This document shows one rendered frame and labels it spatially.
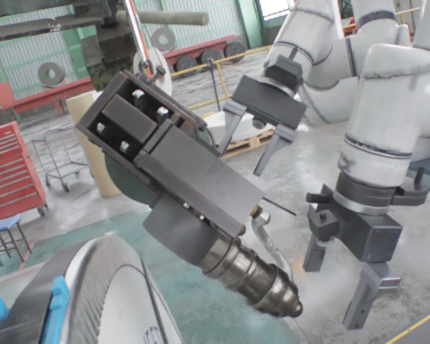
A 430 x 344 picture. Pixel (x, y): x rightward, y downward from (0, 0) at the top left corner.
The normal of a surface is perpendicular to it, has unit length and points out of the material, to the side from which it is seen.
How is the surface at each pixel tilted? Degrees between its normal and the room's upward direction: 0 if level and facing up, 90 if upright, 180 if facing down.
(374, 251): 97
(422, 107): 91
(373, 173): 82
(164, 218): 45
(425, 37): 71
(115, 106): 65
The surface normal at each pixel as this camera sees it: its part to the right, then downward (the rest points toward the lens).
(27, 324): -0.25, -0.90
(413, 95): -0.02, 0.32
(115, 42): 0.32, 0.72
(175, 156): 0.01, -0.13
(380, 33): -0.39, -0.17
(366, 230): -0.96, -0.07
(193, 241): 0.36, 0.14
